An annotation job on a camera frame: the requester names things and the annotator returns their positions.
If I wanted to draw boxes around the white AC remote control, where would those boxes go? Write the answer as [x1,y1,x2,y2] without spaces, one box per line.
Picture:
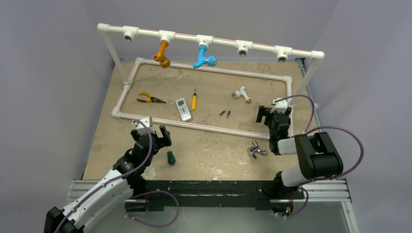
[176,98,192,122]

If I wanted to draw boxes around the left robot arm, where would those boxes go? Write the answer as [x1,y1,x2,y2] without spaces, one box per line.
[44,123,172,233]

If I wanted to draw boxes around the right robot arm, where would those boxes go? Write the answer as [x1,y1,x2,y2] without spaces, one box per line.
[256,105,343,198]

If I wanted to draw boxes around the white plastic faucet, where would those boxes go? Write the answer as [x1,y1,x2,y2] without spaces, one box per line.
[232,86,251,104]

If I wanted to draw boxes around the blue plastic faucet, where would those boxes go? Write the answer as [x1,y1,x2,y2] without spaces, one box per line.
[192,45,217,69]

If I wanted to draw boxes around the orange plastic faucet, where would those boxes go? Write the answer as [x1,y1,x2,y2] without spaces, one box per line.
[153,40,171,68]

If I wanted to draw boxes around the green handled screwdriver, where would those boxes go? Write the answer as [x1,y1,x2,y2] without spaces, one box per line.
[167,147,176,165]

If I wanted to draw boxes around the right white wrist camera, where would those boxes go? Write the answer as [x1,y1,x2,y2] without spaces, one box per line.
[270,98,289,114]

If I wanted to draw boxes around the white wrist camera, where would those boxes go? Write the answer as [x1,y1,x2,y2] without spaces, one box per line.
[132,116,154,135]
[270,98,289,114]

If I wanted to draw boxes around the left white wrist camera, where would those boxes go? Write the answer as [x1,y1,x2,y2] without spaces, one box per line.
[132,116,154,135]

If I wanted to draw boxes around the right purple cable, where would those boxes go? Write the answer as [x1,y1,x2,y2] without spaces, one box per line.
[272,94,365,219]

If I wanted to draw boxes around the purple cable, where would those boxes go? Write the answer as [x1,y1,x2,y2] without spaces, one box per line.
[53,120,180,233]
[272,94,365,219]

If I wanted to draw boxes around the yellow handled pliers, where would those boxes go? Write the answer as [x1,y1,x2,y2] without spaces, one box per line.
[136,92,166,103]

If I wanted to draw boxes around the yellow handled screwdriver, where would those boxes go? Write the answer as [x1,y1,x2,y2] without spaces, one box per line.
[191,87,197,110]

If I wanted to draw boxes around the white PVC pipe frame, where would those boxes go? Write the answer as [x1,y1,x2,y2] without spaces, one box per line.
[97,23,325,120]

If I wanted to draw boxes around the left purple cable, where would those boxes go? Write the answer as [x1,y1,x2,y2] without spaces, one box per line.
[53,120,180,233]

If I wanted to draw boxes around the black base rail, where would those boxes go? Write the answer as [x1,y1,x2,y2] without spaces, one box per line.
[125,180,305,213]

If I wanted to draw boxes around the aluminium table frame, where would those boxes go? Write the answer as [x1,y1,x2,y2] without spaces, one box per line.
[66,58,360,233]

